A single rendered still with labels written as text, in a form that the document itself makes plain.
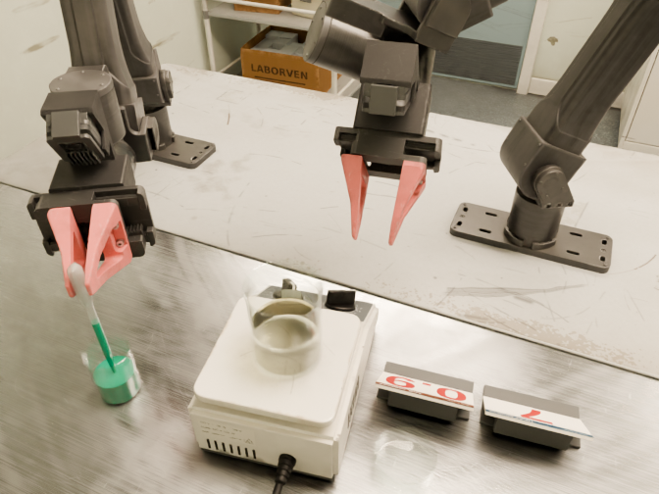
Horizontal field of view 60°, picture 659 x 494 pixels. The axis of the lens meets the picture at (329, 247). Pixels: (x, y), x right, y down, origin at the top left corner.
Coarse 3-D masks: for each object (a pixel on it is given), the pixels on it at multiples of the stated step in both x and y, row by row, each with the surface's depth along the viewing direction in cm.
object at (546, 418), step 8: (488, 400) 54; (496, 400) 55; (488, 408) 51; (496, 408) 52; (504, 408) 52; (512, 408) 53; (520, 408) 54; (528, 408) 54; (520, 416) 51; (528, 416) 51; (536, 416) 52; (544, 416) 52; (552, 416) 53; (560, 416) 54; (552, 424) 50; (560, 424) 50; (568, 424) 51; (576, 424) 51; (584, 432) 49
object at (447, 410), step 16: (384, 368) 59; (400, 368) 58; (416, 368) 59; (448, 384) 57; (464, 384) 57; (400, 400) 54; (416, 400) 53; (432, 400) 51; (432, 416) 54; (448, 416) 53; (464, 416) 54
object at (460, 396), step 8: (384, 376) 56; (392, 376) 56; (400, 376) 57; (392, 384) 53; (400, 384) 54; (408, 384) 54; (416, 384) 55; (424, 384) 56; (432, 384) 56; (424, 392) 52; (432, 392) 53; (440, 392) 54; (448, 392) 54; (456, 392) 55; (464, 392) 56; (456, 400) 52; (464, 400) 52
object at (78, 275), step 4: (76, 264) 46; (72, 268) 46; (76, 268) 46; (80, 268) 46; (76, 272) 46; (80, 272) 46; (76, 276) 46; (80, 276) 46; (84, 276) 47; (76, 280) 46; (80, 280) 47; (84, 280) 47; (76, 284) 47; (80, 284) 47; (84, 284) 47; (80, 288) 47; (84, 288) 47; (80, 292) 47; (84, 292) 47; (80, 296) 47; (84, 296) 48; (88, 296) 48; (92, 296) 49; (84, 300) 48; (88, 300) 48; (88, 304) 49
